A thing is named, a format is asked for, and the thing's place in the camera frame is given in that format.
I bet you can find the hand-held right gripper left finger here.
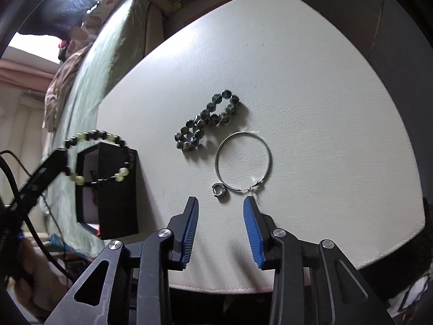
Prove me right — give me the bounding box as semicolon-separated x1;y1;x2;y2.
42;196;200;325

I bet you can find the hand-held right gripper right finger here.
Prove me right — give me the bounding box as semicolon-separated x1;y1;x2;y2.
243;196;389;325

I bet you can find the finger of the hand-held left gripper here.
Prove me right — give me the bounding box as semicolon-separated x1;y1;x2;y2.
18;148;68;207

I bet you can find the black and green bead bracelet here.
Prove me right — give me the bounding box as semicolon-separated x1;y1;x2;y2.
64;129;136;187

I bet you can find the large silver hoop earring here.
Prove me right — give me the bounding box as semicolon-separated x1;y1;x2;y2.
215;132;273;192

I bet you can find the black box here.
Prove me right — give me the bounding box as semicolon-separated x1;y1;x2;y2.
76;142;140;241

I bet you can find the dark faceted bead bracelet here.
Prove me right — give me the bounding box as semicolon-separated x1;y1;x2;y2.
173;90;240;152

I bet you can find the person's left hand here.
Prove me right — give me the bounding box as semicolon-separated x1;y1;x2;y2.
14;240;73;315

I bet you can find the cream padded headboard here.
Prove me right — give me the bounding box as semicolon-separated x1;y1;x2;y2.
0;91;46;163

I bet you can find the blue printed bed sheet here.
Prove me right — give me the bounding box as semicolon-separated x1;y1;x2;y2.
44;233;97;261

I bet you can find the beige crumpled quilt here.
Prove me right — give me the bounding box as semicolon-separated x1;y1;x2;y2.
42;45;92;132

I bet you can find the narrow pink curtain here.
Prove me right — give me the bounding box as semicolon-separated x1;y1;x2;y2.
0;57;58;90

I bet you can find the bright window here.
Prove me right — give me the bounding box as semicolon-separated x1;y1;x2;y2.
0;0;116;65

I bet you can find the grey bedside table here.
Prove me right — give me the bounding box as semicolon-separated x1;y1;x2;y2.
96;0;433;302

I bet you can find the floral patterned bedding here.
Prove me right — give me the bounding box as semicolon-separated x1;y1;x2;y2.
81;0;117;33

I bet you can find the black cable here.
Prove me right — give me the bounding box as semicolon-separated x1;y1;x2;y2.
0;151;73;281

